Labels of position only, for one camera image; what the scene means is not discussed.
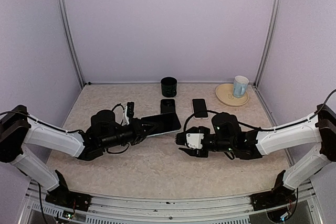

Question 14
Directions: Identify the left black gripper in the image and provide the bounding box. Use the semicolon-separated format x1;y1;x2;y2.
100;118;159;150

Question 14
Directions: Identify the black phone case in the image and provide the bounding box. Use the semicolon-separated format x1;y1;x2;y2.
160;99;176;114

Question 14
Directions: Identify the pink phone case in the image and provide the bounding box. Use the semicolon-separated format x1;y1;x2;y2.
192;98;209;120

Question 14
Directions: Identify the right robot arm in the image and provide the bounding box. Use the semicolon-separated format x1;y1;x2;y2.
175;104;335;205

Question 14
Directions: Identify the dark green cup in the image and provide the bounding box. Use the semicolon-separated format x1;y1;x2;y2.
161;77;177;98

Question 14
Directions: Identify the beige round plate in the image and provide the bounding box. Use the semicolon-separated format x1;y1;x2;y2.
215;83;249;107

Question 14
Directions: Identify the light blue mug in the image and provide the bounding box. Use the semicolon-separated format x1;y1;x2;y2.
233;76;249;98

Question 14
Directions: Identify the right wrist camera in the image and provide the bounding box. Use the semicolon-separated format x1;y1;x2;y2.
175;133;204;150

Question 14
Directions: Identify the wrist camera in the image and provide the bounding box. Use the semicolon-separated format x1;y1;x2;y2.
175;133;204;150
121;102;134;125

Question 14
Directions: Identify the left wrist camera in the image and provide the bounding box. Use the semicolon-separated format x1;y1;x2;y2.
121;102;134;125

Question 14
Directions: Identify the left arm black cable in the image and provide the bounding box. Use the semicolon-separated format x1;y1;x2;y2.
111;103;127;120

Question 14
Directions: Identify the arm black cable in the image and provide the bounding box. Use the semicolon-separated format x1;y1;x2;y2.
182;89;336;133
111;103;127;120

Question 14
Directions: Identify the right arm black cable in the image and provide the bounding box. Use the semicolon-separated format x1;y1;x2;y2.
182;89;336;133

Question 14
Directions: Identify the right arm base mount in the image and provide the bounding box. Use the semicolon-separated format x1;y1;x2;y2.
250;191;296;211

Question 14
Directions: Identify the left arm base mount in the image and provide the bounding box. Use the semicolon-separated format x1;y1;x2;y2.
45;191;92;212

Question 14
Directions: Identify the left aluminium frame post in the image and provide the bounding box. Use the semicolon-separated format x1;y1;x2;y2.
58;0;86;88

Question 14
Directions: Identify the aluminium frame post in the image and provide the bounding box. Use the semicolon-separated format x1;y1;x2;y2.
254;0;281;89
58;0;86;88

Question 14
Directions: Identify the right aluminium frame post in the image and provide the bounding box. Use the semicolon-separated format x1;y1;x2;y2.
254;0;281;89

